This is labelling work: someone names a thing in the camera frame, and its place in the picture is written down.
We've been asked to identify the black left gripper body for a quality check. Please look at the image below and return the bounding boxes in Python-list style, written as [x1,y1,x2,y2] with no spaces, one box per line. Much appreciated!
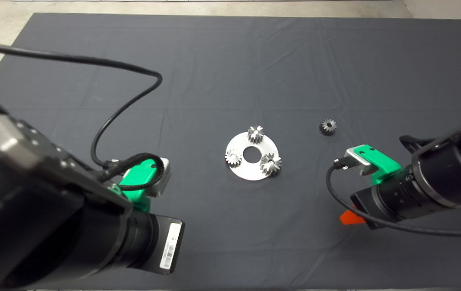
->
[144,213,185,275]

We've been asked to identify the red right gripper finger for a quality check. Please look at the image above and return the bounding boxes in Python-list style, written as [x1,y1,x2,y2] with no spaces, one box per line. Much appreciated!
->
[340,210,367,226]

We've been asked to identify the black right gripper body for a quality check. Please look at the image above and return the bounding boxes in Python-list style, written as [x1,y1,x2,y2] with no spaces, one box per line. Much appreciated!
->
[350,188,391,230]

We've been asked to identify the small dark steel gear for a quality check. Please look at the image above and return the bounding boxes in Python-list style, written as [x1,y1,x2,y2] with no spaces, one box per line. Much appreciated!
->
[318,119,337,136]

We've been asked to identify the large steel gear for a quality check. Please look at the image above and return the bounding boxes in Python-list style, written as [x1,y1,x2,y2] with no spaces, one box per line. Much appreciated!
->
[260,153,283,177]

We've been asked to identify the small silver steel gear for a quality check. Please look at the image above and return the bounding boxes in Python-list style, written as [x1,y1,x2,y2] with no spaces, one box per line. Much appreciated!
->
[225,149,242,168]
[247,125,265,143]

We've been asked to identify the round metal plate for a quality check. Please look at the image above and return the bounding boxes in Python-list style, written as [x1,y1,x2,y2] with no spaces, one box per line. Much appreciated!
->
[225,131,280,181]

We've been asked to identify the dark grey table cloth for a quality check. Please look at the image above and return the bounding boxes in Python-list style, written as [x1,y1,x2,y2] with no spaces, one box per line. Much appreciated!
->
[0,12,461,290]

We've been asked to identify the green right wrist camera mount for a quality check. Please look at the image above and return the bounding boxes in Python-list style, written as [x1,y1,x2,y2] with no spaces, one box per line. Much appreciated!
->
[354,145,402,186]

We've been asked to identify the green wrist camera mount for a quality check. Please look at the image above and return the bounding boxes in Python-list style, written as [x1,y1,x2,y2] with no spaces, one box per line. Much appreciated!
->
[111,158,162,213]
[354,145,402,186]

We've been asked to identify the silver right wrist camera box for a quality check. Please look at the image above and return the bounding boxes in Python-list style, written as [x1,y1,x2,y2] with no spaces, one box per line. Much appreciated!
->
[345,146,376,175]

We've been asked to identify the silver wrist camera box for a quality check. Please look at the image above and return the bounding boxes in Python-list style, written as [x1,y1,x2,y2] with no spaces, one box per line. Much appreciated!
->
[345,146,376,175]
[146,158,171,198]

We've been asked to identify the green left wrist camera mount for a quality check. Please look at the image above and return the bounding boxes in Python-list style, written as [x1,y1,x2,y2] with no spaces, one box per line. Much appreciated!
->
[111,158,162,213]

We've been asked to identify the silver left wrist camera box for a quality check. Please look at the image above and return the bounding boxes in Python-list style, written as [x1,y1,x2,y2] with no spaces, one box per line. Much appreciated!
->
[146,158,171,198]

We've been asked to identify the black strap loop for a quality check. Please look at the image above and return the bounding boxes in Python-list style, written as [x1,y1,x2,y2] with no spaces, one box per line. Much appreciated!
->
[400,135,435,153]

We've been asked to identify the braided black left camera cable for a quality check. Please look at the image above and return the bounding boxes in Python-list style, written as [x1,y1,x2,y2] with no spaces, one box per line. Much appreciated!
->
[97,152,165,191]

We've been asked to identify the smooth black left camera cable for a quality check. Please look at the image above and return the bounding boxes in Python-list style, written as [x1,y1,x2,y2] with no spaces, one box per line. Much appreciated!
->
[0,38,163,168]

